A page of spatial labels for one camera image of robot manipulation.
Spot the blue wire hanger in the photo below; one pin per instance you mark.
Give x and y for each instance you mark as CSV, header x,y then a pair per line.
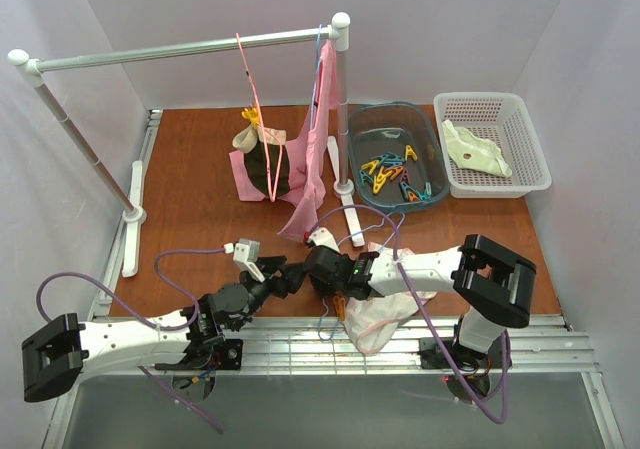
x,y
345,280

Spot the dark green beige underwear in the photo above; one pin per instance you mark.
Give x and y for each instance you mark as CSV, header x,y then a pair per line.
x,y
246,140

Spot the cream underwear in basket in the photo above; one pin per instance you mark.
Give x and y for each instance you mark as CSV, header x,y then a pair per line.
x,y
473,153

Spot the clothes rack with white feet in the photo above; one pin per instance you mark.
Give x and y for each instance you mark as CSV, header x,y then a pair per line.
x,y
338,31

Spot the yellow clothespin on hanger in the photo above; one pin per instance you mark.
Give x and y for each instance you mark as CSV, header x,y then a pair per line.
x,y
252,114

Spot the aluminium rail frame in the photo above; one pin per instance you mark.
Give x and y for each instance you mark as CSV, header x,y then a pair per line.
x,y
191,202

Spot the white pink-trimmed underwear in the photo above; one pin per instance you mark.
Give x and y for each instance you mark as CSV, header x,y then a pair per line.
x,y
370,324

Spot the teal transparent plastic bin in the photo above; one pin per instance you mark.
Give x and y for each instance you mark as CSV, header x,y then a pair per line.
x,y
381,128

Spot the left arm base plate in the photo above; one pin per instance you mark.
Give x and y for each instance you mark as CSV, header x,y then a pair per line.
x,y
226,355

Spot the blue hanger with pink garment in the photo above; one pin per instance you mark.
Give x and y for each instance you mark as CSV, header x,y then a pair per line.
x,y
314,99

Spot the orange clothespin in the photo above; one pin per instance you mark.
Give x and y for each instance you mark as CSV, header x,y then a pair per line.
x,y
412,196
393,172
339,303

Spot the magenta clothespin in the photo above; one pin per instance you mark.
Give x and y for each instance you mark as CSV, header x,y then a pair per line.
x,y
404,178

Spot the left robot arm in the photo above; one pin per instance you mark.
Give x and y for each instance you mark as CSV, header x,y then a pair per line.
x,y
193,339

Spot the yellow clothespin centre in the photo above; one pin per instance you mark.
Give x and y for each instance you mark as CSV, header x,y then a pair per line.
x,y
380,179

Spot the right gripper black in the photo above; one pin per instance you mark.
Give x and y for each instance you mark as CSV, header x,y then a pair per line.
x,y
316,257

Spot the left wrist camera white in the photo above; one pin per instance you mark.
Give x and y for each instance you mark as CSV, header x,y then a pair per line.
x,y
245,253

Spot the teal clothespin right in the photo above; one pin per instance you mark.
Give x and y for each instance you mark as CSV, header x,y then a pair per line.
x,y
426,194

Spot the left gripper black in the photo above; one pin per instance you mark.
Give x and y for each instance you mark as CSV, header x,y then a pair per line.
x,y
273,267

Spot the light blue clothespin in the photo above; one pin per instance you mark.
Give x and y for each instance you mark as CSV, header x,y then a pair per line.
x,y
390,159

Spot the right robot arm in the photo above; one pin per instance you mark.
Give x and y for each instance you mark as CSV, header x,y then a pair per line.
x,y
385,287

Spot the white plastic basket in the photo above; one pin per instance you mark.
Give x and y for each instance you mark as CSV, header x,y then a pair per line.
x,y
504,119

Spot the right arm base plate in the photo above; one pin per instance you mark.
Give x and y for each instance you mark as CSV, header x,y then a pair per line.
x,y
467,360

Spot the pink wire hanger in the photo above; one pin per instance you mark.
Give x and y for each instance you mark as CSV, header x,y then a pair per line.
x,y
260,114

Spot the teal clothespin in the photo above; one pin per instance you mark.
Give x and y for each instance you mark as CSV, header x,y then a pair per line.
x,y
366,178
426,194

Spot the pink garment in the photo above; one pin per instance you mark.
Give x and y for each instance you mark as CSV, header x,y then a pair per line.
x,y
314,146

